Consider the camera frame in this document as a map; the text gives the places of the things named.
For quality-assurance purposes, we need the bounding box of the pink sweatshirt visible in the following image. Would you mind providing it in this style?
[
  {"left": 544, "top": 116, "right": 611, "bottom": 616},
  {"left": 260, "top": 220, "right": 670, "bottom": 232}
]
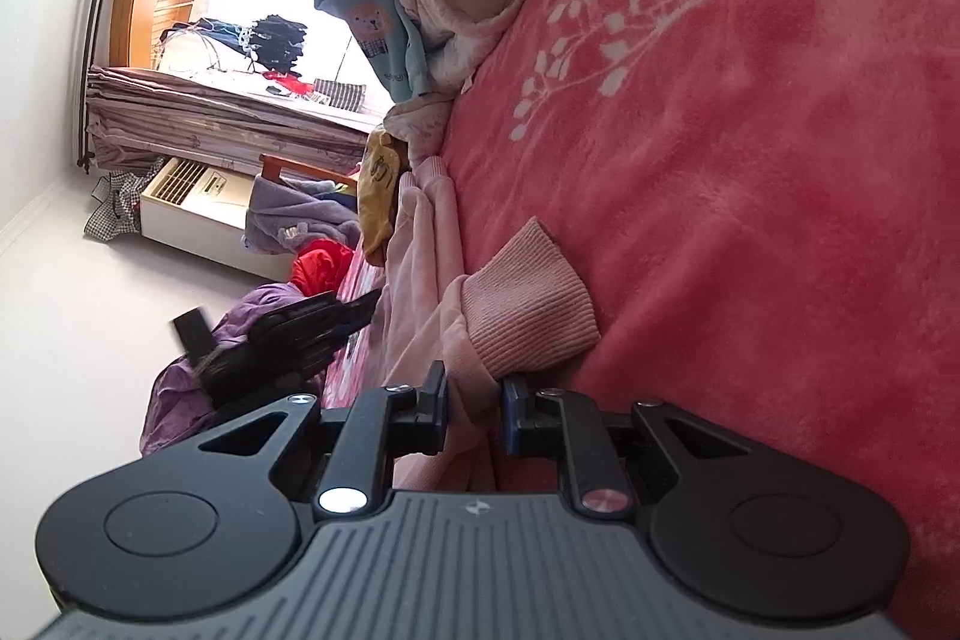
[{"left": 363, "top": 158, "right": 599, "bottom": 492}]

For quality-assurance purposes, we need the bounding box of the red garment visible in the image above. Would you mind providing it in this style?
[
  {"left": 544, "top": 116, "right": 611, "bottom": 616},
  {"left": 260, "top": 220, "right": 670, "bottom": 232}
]
[{"left": 290, "top": 237, "right": 353, "bottom": 298}]

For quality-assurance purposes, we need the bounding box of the purple quilt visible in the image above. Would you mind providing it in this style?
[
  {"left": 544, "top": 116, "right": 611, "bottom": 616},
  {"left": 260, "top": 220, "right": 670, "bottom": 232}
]
[{"left": 138, "top": 281, "right": 317, "bottom": 458}]

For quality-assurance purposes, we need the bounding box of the grey cloth on chair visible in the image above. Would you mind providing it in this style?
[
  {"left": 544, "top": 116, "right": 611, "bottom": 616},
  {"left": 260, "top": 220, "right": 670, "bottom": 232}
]
[{"left": 242, "top": 175, "right": 361, "bottom": 255}]

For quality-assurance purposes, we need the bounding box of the white standing air conditioner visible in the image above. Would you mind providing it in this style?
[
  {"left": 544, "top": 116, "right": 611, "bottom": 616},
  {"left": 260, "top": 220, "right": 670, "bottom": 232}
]
[{"left": 140, "top": 158, "right": 293, "bottom": 281}]

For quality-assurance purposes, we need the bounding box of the wooden chair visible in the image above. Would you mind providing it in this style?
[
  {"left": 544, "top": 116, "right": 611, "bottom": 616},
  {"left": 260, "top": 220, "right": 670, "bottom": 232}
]
[{"left": 260, "top": 154, "right": 358, "bottom": 190}]

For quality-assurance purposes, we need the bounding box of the small yellow brown garment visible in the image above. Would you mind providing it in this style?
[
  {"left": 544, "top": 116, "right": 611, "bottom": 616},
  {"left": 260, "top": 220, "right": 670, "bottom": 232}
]
[{"left": 356, "top": 128, "right": 410, "bottom": 266}]

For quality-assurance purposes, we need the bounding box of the hanging dark socks rack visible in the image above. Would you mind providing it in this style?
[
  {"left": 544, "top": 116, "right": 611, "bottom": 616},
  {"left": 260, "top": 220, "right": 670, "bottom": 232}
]
[{"left": 247, "top": 14, "right": 308, "bottom": 76}]

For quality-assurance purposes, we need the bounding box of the pink floral bed blanket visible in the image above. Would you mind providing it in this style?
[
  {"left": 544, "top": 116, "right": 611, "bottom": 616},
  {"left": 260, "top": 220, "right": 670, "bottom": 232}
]
[{"left": 320, "top": 0, "right": 960, "bottom": 640}]

